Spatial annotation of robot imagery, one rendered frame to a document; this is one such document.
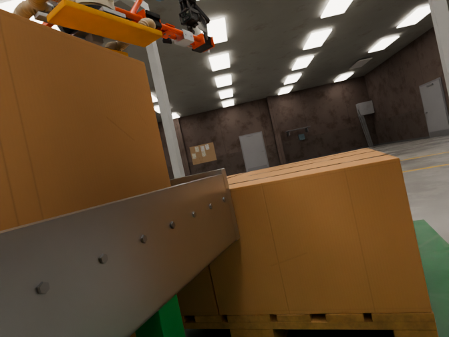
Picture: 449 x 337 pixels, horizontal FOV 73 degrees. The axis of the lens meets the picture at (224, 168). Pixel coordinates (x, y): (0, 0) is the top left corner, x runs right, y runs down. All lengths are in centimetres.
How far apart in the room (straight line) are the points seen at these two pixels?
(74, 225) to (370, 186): 70
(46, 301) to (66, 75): 44
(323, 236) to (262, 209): 18
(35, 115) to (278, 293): 78
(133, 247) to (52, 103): 31
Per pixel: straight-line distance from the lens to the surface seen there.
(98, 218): 46
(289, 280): 97
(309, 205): 89
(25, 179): 58
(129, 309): 51
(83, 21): 103
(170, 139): 454
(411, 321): 100
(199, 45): 156
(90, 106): 71
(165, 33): 141
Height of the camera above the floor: 61
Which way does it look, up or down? level
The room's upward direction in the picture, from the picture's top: 12 degrees counter-clockwise
